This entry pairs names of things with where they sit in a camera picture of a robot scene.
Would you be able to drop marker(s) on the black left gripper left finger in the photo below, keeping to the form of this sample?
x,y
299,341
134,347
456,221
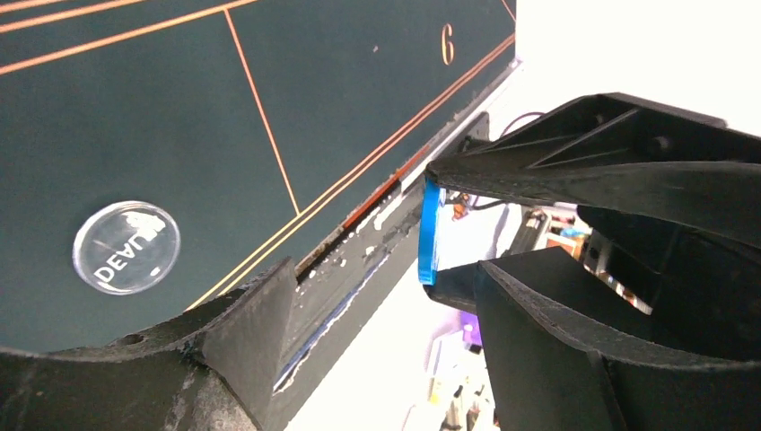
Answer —
x,y
169,377

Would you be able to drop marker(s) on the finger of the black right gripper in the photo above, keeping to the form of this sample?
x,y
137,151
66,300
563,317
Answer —
x,y
457,287
622,153

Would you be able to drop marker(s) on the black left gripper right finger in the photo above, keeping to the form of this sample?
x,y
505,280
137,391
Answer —
x,y
565,352

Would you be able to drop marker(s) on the green poker table mat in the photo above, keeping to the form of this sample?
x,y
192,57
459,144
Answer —
x,y
259,126

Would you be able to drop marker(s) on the blue small blind button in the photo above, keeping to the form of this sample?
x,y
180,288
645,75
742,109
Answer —
x,y
433,202

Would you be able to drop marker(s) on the clear dealer button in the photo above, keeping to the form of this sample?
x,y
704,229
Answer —
x,y
126,247

